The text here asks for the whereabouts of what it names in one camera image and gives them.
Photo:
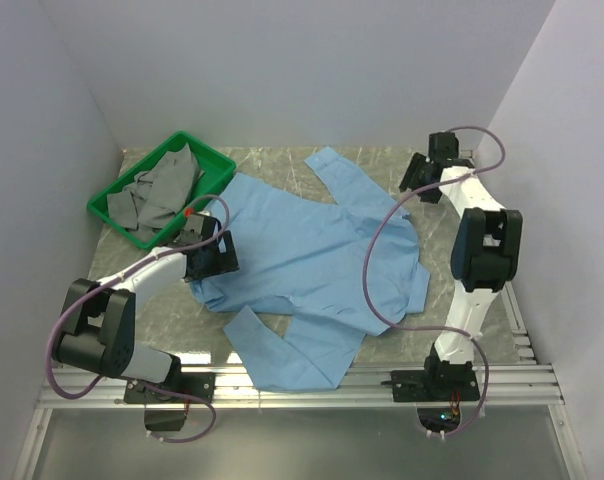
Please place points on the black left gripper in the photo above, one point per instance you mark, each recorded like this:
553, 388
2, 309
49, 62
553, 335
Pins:
225, 261

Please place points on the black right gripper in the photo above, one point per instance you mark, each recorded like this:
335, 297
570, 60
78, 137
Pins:
416, 164

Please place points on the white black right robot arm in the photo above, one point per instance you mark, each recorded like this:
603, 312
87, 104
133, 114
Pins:
484, 256

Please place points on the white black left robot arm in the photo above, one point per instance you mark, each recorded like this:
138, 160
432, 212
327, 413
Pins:
96, 331

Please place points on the grey long sleeve shirt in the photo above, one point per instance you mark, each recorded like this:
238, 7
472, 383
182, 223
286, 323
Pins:
153, 199

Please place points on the green plastic bin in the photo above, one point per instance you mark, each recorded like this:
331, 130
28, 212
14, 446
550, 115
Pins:
217, 171

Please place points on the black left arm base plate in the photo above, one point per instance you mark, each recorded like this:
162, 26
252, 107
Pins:
179, 390

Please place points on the aluminium side rail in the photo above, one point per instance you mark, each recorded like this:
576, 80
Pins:
505, 337

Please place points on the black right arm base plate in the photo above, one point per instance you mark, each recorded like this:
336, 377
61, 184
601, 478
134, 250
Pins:
422, 387

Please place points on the aluminium front mounting rail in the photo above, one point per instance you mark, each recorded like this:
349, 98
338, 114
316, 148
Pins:
508, 385

